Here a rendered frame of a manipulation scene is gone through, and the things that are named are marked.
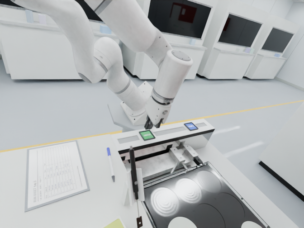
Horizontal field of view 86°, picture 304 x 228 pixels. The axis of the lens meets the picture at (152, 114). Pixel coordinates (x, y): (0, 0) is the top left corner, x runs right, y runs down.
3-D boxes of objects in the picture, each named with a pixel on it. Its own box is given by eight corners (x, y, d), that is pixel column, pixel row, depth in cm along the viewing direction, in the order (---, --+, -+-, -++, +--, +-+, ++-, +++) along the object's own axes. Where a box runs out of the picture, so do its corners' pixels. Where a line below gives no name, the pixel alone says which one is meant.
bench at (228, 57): (242, 81, 560) (278, 14, 453) (206, 82, 469) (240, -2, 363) (219, 69, 633) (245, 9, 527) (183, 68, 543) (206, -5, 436)
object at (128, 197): (140, 214, 44) (150, 184, 37) (126, 220, 42) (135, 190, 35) (131, 193, 48) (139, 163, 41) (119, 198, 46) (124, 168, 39)
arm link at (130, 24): (103, 1, 47) (163, 73, 65) (90, 16, 36) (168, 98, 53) (125, -25, 44) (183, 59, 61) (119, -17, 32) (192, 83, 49)
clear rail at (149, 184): (209, 164, 75) (211, 162, 74) (135, 193, 56) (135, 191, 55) (207, 162, 76) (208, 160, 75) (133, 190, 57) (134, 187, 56)
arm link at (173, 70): (152, 79, 59) (154, 95, 52) (166, 43, 50) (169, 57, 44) (174, 84, 61) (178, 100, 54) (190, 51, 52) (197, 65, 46)
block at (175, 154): (183, 163, 73) (186, 159, 72) (178, 165, 72) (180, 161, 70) (173, 150, 79) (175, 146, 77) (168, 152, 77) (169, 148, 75)
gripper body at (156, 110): (178, 104, 57) (166, 125, 64) (164, 86, 62) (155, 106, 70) (160, 106, 53) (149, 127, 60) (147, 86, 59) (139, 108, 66)
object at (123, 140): (205, 146, 96) (215, 128, 89) (114, 174, 68) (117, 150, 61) (195, 136, 102) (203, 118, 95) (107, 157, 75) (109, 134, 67)
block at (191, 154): (197, 159, 77) (199, 154, 76) (191, 161, 76) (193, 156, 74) (186, 147, 83) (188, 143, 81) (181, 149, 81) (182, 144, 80)
